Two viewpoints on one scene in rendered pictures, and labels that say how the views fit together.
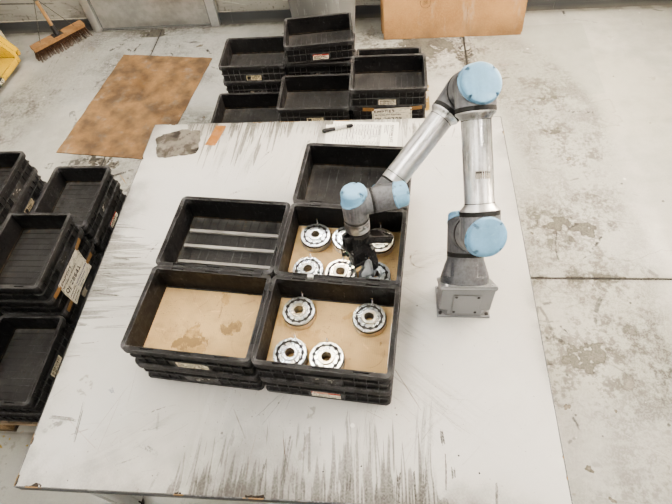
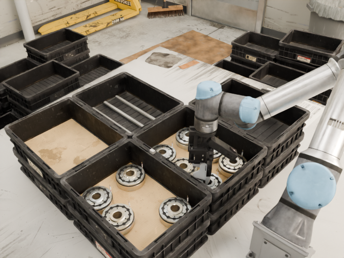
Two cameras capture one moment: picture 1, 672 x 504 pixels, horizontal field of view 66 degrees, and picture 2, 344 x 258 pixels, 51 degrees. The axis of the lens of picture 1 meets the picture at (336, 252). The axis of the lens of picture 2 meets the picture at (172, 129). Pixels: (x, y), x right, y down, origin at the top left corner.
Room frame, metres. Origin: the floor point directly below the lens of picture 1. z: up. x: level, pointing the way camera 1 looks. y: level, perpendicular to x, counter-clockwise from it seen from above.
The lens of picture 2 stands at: (0.12, -0.45, 1.77)
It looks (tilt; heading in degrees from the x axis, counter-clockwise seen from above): 38 degrees down; 31
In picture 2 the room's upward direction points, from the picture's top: 1 degrees counter-clockwise
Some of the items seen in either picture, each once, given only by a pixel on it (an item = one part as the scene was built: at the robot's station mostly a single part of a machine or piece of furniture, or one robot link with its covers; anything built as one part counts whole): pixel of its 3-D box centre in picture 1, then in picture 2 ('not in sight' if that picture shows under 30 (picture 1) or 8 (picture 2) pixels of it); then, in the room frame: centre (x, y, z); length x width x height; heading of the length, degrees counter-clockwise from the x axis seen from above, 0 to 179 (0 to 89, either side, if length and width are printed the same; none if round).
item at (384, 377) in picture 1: (328, 324); (134, 190); (0.73, 0.05, 0.92); 0.40 x 0.30 x 0.02; 75
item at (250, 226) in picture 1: (229, 243); (128, 111); (1.12, 0.36, 0.87); 0.40 x 0.30 x 0.11; 75
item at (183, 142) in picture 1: (176, 142); (162, 58); (1.88, 0.65, 0.71); 0.22 x 0.19 x 0.01; 80
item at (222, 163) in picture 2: (379, 239); (233, 162); (1.05, -0.15, 0.86); 0.10 x 0.10 x 0.01
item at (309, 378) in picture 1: (329, 332); (135, 200); (0.73, 0.05, 0.87); 0.40 x 0.30 x 0.11; 75
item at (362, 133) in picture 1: (361, 137); (287, 105); (1.74, -0.18, 0.70); 0.33 x 0.23 x 0.01; 80
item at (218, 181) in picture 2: (374, 274); (207, 183); (0.92, -0.11, 0.86); 0.10 x 0.10 x 0.01
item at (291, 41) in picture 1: (322, 64); (305, 68); (2.80, -0.08, 0.37); 0.42 x 0.34 x 0.46; 80
